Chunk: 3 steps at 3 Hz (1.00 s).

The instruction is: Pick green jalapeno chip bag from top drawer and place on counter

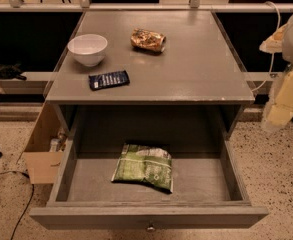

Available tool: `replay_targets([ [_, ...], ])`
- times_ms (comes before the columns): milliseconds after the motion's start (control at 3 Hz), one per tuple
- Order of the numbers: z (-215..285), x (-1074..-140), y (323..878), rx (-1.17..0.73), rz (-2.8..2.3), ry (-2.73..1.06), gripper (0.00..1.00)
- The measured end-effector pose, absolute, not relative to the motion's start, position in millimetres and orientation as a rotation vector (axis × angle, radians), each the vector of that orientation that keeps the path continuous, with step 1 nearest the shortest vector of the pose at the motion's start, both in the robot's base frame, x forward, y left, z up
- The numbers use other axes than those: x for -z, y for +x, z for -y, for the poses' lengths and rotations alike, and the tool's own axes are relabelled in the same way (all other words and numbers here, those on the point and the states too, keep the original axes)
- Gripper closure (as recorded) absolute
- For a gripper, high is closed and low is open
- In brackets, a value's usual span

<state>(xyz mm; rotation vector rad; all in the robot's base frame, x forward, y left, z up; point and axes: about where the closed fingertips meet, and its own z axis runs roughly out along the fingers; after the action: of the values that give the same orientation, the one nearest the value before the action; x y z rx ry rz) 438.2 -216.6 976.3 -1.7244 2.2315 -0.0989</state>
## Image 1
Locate black object on ledge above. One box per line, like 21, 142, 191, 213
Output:
0, 63, 27, 81

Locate grey wooden cabinet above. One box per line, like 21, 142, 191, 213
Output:
43, 9, 256, 142

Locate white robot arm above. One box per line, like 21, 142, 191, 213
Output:
259, 15, 293, 132

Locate white ceramic bowl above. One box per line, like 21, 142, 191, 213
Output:
67, 34, 108, 67

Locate open grey top drawer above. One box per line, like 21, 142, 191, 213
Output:
30, 105, 268, 231

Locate crushed orange soda can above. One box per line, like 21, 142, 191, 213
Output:
130, 28, 166, 53

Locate dark blue snack packet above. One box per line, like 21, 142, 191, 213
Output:
88, 71, 130, 91

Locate cardboard box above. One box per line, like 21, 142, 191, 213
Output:
23, 103, 67, 184

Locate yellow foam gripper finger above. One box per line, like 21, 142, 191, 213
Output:
262, 68, 293, 131
259, 25, 286, 54

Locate green jalapeno chip bag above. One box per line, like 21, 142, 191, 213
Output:
111, 143, 173, 193

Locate black floor cable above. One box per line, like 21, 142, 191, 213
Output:
0, 170, 35, 240

